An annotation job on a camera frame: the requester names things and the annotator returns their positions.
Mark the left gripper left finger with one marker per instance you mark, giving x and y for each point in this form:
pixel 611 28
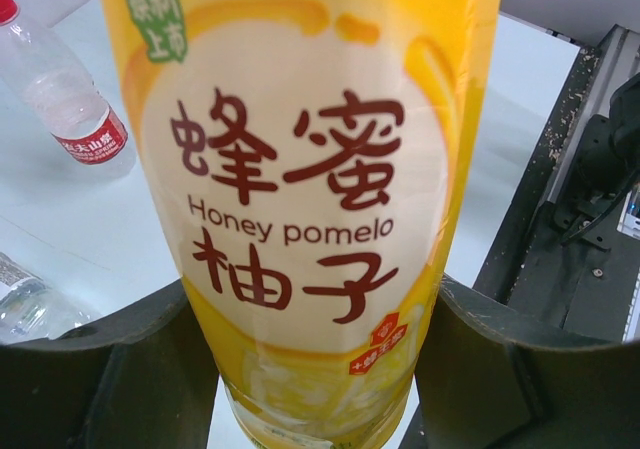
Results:
pixel 142 377

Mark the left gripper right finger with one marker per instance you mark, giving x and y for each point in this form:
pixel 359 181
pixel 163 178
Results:
pixel 490 377

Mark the white cap clear bottle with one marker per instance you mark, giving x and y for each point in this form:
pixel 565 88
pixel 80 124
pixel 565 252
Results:
pixel 31 309

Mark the yellow honey pomelo bottle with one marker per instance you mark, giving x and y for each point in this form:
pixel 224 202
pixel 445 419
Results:
pixel 307 160

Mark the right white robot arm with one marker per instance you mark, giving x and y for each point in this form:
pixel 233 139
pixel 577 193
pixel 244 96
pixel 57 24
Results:
pixel 624 124

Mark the red cap water bottle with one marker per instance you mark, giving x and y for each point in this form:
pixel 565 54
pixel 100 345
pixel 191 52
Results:
pixel 46 75

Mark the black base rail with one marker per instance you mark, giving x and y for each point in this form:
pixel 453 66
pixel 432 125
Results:
pixel 566 253

